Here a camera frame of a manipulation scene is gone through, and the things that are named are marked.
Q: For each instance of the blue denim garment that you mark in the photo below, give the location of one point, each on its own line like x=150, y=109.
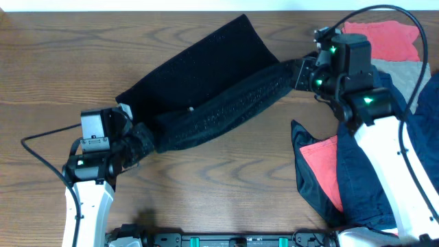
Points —
x=363, y=199

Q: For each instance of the black sparkly skirt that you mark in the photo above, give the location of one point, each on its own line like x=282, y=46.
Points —
x=205, y=91

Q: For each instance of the black mounting rail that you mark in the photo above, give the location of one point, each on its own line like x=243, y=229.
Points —
x=240, y=240

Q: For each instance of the grey garment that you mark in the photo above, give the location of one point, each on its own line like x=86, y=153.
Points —
x=404, y=77

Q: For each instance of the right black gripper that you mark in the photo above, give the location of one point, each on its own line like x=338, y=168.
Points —
x=307, y=64

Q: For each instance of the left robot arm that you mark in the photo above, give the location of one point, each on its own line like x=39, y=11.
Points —
x=95, y=160

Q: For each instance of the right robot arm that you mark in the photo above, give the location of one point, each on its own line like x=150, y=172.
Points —
x=341, y=76

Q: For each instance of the red folded garment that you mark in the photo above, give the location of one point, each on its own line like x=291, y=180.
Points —
x=390, y=40

